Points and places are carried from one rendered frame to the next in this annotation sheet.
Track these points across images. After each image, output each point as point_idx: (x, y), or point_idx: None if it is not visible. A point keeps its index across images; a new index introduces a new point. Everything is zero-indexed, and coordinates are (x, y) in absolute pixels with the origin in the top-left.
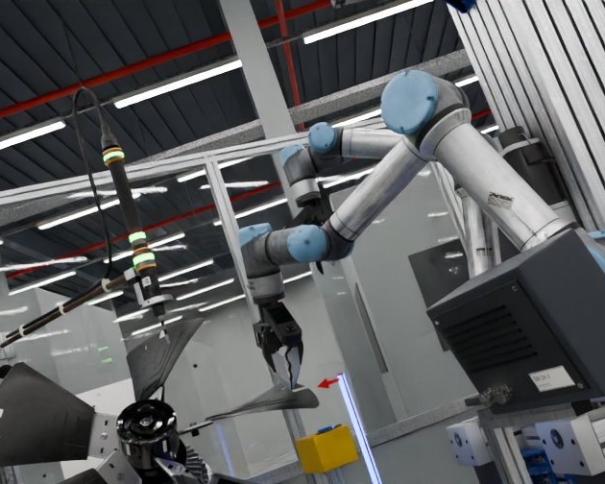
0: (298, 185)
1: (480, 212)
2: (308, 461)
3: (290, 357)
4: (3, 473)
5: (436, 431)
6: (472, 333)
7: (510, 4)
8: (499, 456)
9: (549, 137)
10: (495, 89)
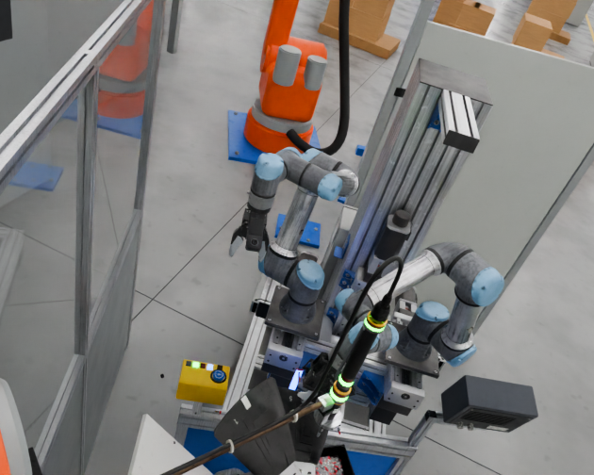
0: (271, 201)
1: (313, 207)
2: (197, 396)
3: None
4: None
5: (118, 276)
6: (485, 416)
7: (463, 163)
8: (426, 429)
9: (414, 224)
10: (398, 172)
